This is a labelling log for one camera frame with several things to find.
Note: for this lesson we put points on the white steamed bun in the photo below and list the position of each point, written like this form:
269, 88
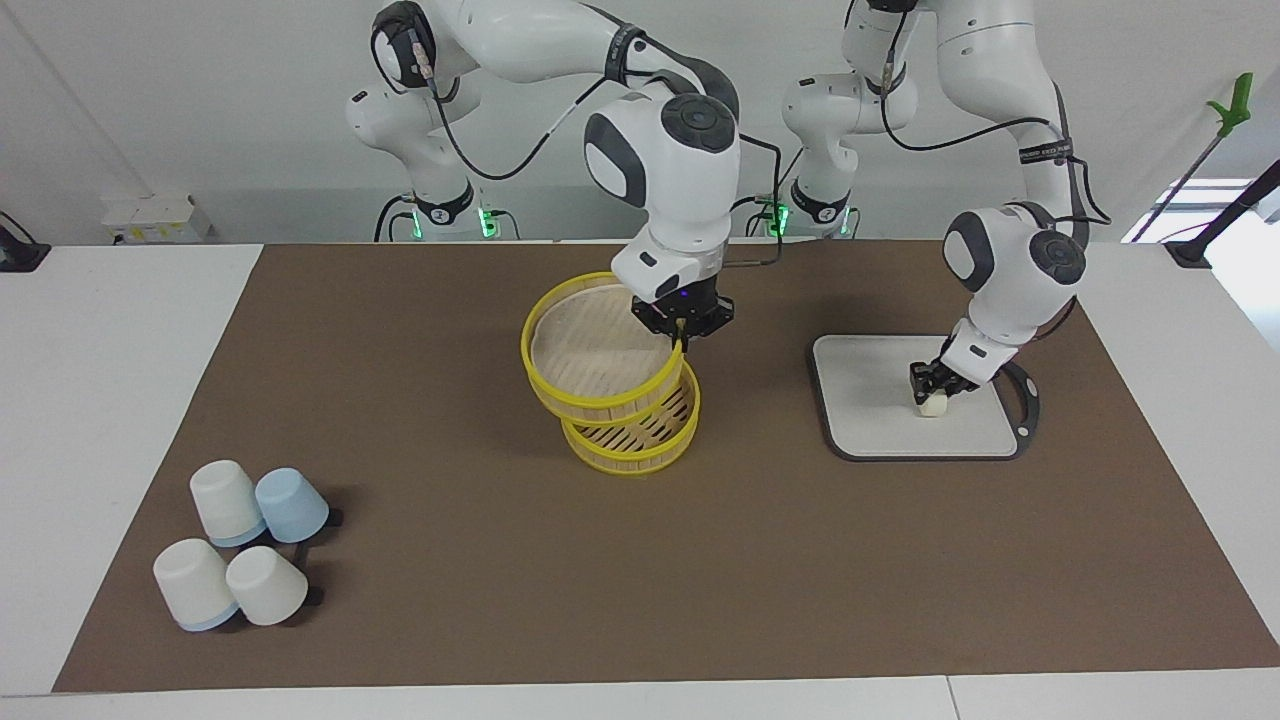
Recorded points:
932, 406

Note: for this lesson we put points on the green tipped stick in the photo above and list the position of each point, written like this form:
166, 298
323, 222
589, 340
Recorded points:
1235, 105

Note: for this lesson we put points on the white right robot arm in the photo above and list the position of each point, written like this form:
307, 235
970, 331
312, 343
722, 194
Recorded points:
670, 150

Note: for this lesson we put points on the white plastic cup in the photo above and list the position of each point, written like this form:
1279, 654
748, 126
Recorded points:
268, 585

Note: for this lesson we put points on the white cup with blue rim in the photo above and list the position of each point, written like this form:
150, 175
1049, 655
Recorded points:
222, 500
190, 585

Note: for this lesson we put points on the yellow bamboo steamer lid tier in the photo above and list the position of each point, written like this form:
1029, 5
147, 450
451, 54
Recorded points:
590, 350

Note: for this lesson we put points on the yellow bamboo steamer base tier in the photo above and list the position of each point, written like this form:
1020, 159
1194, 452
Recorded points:
640, 440

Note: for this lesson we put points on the black camera stand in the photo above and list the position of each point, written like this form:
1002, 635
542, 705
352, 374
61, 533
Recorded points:
1195, 250

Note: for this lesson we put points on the white power strip box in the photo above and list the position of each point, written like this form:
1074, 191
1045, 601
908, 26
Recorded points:
150, 215

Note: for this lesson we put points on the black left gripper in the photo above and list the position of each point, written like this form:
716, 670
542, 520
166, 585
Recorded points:
955, 375

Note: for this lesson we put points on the brown table mat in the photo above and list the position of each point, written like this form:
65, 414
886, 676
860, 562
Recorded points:
640, 560

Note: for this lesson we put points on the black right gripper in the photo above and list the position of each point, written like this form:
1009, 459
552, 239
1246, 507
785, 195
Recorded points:
690, 305

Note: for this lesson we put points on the black table clamp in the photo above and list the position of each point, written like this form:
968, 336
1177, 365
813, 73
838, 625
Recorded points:
20, 255

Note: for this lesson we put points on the light blue plastic cup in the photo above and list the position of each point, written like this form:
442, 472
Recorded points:
295, 505

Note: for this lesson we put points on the grey cutting board black rim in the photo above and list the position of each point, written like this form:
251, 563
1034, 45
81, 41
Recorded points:
870, 400

